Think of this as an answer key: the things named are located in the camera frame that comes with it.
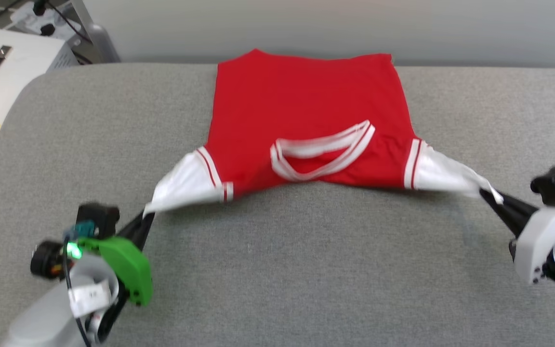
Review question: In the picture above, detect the left camera cable teal plug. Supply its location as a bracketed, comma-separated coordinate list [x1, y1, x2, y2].
[62, 221, 96, 347]

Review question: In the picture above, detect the thin black cable white tag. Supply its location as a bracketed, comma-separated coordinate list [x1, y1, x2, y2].
[68, 281, 113, 318]

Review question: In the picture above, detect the red and white jersey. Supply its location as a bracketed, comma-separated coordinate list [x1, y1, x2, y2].
[143, 48, 504, 215]

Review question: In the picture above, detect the white equipment box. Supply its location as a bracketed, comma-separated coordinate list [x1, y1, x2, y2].
[0, 25, 78, 169]

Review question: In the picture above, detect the white partition panel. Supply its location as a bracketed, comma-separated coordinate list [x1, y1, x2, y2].
[82, 0, 555, 68]

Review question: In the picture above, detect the white power strip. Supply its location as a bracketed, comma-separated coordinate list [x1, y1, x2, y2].
[10, 0, 83, 38]

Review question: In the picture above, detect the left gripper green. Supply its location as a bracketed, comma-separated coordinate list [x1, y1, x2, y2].
[30, 211, 156, 307]

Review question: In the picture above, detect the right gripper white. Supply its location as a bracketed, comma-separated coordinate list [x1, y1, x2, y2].
[479, 188, 555, 285]

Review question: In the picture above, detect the grey metal partition foot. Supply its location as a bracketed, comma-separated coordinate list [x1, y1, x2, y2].
[85, 22, 120, 63]

